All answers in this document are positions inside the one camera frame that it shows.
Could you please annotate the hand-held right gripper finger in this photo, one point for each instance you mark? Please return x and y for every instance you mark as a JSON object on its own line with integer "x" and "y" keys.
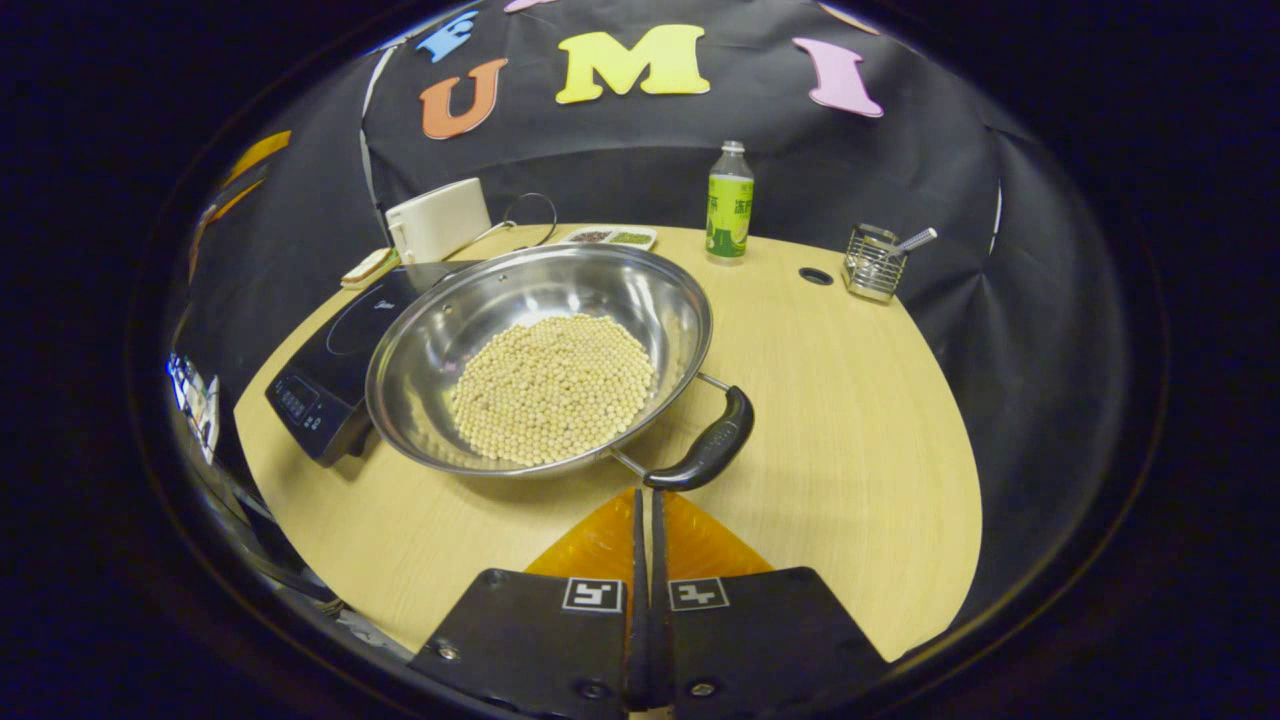
{"x": 660, "y": 580}
{"x": 638, "y": 580}

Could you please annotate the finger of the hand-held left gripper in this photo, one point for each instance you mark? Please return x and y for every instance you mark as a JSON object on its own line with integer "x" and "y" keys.
{"x": 240, "y": 197}
{"x": 262, "y": 152}

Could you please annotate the black induction cooktop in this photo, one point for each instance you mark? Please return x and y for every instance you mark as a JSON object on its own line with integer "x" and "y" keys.
{"x": 320, "y": 380}

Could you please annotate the beige sponge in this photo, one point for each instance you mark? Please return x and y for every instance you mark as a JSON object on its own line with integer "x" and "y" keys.
{"x": 368, "y": 268}

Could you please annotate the white countertop appliance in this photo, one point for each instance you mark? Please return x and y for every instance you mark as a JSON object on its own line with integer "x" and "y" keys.
{"x": 440, "y": 220}

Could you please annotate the colourful printed paper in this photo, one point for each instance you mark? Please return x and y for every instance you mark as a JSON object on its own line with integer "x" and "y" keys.
{"x": 197, "y": 400}

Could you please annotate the pile of soybeans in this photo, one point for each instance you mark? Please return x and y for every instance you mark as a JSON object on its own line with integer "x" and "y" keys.
{"x": 550, "y": 390}

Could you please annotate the white divided bean dish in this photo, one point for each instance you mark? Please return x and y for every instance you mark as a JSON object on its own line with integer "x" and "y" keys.
{"x": 612, "y": 238}

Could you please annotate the green label clear bottle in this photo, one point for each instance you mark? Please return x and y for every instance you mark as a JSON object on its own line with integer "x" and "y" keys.
{"x": 729, "y": 215}

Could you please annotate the black backdrop cloth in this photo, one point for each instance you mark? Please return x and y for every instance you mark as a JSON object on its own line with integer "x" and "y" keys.
{"x": 950, "y": 200}

